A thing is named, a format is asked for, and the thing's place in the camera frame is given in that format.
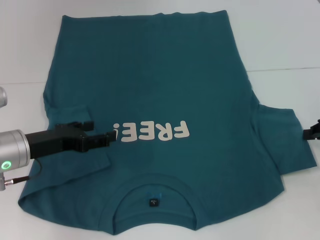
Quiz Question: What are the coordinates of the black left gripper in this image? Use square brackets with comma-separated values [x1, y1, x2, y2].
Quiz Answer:
[24, 120, 118, 161]

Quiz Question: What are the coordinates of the teal FREE print t-shirt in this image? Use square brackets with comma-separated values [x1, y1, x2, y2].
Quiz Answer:
[16, 9, 318, 232]

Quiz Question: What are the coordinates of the left gripper cable with plug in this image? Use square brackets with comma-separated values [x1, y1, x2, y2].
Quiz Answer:
[4, 159, 43, 186]

